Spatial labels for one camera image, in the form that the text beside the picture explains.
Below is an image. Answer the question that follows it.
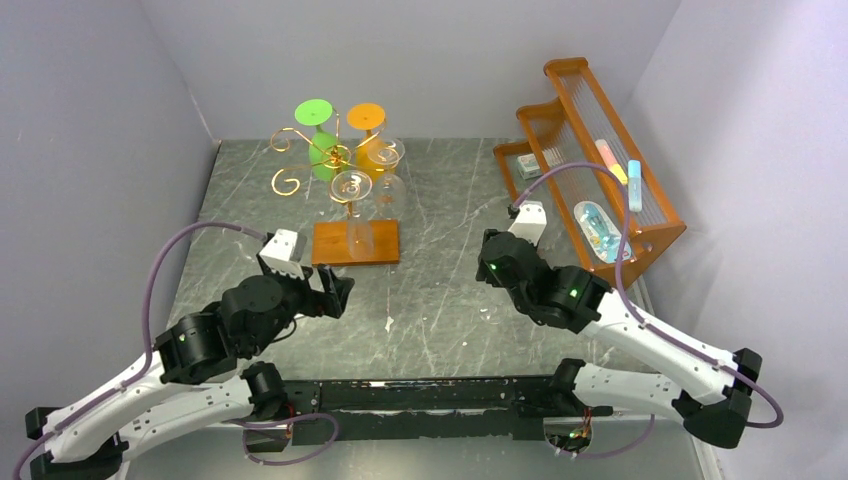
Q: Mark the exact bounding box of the gold wire glass rack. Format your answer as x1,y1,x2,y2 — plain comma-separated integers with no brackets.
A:
269,98,400,267

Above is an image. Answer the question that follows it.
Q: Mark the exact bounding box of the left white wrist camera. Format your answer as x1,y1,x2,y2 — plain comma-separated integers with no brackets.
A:
258,229,307,280

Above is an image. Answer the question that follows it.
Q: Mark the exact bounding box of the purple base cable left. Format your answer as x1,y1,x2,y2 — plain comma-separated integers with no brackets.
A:
225,411,340,467

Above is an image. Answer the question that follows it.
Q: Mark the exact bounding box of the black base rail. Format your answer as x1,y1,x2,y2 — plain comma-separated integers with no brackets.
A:
252,375,613,441

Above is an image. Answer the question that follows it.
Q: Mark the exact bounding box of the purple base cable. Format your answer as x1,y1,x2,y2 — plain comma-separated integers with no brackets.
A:
225,411,340,467
553,413,657,461

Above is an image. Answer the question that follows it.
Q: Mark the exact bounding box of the orange plastic wine glass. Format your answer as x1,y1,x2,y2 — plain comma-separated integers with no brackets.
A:
346,103,387,185

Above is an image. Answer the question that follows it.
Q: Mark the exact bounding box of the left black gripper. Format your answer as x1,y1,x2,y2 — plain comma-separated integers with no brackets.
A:
250,250,355,355

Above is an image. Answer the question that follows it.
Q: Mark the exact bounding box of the clear wine glass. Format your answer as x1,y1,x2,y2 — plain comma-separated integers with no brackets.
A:
331,169,375,261
371,138,407,220

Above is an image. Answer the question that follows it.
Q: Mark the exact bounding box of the green plastic wine glass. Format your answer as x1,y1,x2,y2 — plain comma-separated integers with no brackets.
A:
294,98,338,183

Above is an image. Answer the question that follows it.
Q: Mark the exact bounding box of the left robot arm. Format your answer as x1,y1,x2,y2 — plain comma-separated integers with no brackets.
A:
20,265,355,479

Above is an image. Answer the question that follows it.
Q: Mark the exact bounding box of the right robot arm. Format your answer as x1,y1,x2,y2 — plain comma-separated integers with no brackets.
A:
476,229,762,449

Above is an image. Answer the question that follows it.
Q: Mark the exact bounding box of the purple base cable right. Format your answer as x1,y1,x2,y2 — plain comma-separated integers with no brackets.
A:
553,413,657,461

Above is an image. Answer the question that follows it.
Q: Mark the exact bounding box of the orange wooden shelf rack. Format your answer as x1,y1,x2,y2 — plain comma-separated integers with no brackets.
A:
493,57,686,286

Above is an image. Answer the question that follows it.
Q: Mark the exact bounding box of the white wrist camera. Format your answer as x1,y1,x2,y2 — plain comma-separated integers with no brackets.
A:
508,201,547,247
258,229,307,280

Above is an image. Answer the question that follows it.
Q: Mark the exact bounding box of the pink yellow highlighter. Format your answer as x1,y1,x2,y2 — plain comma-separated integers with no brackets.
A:
594,139,628,185

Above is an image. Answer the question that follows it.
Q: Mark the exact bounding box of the light blue highlighter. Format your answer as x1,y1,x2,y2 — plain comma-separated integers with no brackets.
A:
627,159,643,213

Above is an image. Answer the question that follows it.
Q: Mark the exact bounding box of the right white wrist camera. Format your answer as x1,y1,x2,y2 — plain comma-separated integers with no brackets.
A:
508,201,547,247

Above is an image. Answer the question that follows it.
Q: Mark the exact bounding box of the small white box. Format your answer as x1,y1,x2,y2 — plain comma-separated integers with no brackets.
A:
516,153,542,180

